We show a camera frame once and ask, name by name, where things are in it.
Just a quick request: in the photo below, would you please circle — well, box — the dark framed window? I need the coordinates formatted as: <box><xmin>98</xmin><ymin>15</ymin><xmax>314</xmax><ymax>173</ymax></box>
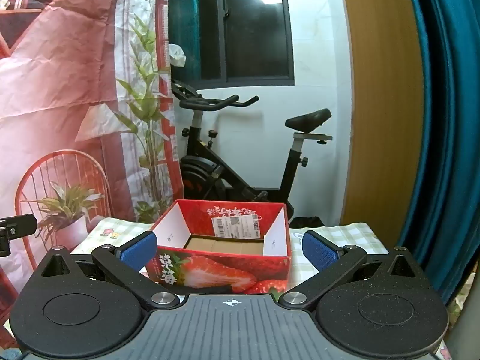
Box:
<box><xmin>169</xmin><ymin>0</ymin><xmax>295</xmax><ymax>91</ymax></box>

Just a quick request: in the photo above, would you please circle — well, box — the red printed backdrop cloth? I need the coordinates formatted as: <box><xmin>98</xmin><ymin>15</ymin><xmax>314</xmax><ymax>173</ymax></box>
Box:
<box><xmin>0</xmin><ymin>0</ymin><xmax>185</xmax><ymax>302</ymax></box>

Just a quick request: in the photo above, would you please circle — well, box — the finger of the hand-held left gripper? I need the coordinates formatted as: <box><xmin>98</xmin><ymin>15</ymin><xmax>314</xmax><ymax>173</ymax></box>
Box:
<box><xmin>0</xmin><ymin>214</ymin><xmax>38</xmax><ymax>258</ymax></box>

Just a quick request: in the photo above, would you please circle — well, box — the wooden door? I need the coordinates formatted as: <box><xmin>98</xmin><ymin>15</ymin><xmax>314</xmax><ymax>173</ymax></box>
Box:
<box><xmin>337</xmin><ymin>0</ymin><xmax>436</xmax><ymax>230</ymax></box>

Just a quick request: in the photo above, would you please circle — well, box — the teal curtain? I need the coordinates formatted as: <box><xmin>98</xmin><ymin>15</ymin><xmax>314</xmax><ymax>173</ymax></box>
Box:
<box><xmin>397</xmin><ymin>0</ymin><xmax>480</xmax><ymax>305</ymax></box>

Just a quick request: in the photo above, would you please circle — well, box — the red strawberry print cardboard box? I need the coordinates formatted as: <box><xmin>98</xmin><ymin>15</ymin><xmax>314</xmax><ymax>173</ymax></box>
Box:
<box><xmin>144</xmin><ymin>199</ymin><xmax>293</xmax><ymax>295</ymax></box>

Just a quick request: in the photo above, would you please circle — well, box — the black exercise bike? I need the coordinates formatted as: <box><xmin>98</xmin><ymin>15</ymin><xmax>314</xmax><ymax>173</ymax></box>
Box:
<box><xmin>170</xmin><ymin>80</ymin><xmax>334</xmax><ymax>226</ymax></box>

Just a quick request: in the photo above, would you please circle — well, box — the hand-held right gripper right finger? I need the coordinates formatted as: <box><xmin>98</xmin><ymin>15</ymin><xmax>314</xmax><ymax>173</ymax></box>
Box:
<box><xmin>280</xmin><ymin>230</ymin><xmax>427</xmax><ymax>311</ymax></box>

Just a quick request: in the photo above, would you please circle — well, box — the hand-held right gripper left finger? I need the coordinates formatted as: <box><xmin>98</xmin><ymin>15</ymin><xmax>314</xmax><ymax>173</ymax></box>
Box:
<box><xmin>35</xmin><ymin>230</ymin><xmax>181</xmax><ymax>311</ymax></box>

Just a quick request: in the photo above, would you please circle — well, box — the green checked tablecloth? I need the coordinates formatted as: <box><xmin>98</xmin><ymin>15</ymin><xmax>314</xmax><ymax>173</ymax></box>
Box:
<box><xmin>71</xmin><ymin>217</ymin><xmax>466</xmax><ymax>360</ymax></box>

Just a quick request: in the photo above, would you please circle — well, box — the white plastic bag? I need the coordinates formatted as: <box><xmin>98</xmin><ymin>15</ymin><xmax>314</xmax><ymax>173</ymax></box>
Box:
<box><xmin>168</xmin><ymin>43</ymin><xmax>187</xmax><ymax>67</ymax></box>

